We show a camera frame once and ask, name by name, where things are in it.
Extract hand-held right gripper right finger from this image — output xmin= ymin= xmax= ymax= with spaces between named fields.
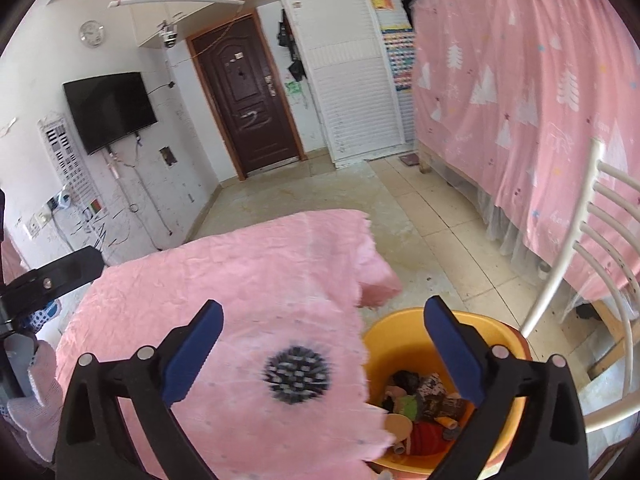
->
xmin=423 ymin=295 xmax=591 ymax=480

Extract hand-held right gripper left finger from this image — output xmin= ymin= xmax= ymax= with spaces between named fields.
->
xmin=52 ymin=299 xmax=226 ymax=480

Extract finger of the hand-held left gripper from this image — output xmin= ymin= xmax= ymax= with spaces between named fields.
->
xmin=0 ymin=246 xmax=104 ymax=313

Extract silver patterned wrapper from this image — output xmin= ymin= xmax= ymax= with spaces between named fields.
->
xmin=419 ymin=374 xmax=446 ymax=401

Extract brown snack packet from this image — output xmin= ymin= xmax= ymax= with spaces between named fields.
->
xmin=425 ymin=395 xmax=466 ymax=418

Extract black cloth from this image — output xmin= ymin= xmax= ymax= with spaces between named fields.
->
xmin=391 ymin=370 xmax=423 ymax=393

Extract yellow plastic basin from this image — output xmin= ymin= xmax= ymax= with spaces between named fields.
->
xmin=361 ymin=308 xmax=532 ymax=476

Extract red fleece cloth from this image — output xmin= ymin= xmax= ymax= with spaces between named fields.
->
xmin=409 ymin=421 xmax=447 ymax=456

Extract blue white patterned cloth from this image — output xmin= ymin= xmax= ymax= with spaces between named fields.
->
xmin=27 ymin=300 xmax=58 ymax=333

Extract pink bed sheet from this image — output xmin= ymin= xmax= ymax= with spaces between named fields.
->
xmin=52 ymin=208 xmax=403 ymax=480

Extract eye chart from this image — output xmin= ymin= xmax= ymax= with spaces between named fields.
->
xmin=37 ymin=115 xmax=103 ymax=221

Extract white slatted chair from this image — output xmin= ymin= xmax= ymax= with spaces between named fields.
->
xmin=520 ymin=137 xmax=640 ymax=433

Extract dark brown door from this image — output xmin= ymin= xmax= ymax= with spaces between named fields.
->
xmin=186 ymin=8 xmax=307 ymax=181

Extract pink printed curtain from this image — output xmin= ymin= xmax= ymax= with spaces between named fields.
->
xmin=409 ymin=0 xmax=640 ymax=321

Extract white ceiling rod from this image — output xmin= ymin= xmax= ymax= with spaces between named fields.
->
xmin=107 ymin=0 xmax=246 ymax=10

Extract white louvred wardrobe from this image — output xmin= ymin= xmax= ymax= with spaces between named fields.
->
xmin=277 ymin=0 xmax=418 ymax=168

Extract white upper cabinets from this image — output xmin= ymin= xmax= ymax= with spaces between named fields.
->
xmin=130 ymin=0 xmax=441 ymax=48

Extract colourful grid poster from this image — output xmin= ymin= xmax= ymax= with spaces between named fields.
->
xmin=380 ymin=22 xmax=416 ymax=93

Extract hanging black bags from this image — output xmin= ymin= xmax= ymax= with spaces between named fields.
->
xmin=276 ymin=8 xmax=306 ymax=82

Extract white wall socket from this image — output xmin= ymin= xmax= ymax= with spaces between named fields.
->
xmin=25 ymin=212 xmax=51 ymax=236

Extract black wall television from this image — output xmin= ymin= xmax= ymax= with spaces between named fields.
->
xmin=62 ymin=71 xmax=158 ymax=157

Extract round wall clock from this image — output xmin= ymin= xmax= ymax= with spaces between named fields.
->
xmin=78 ymin=20 xmax=106 ymax=48

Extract white security camera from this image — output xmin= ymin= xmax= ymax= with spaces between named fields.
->
xmin=159 ymin=22 xmax=181 ymax=50

